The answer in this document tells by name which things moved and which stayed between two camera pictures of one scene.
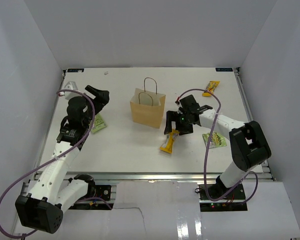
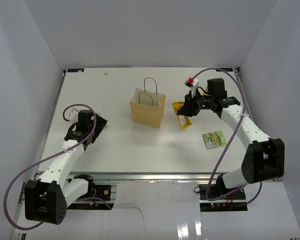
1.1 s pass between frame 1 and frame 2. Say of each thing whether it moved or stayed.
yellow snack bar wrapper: moved
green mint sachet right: stayed
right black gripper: moved
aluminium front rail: stayed
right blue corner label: stayed
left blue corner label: stayed
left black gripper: moved
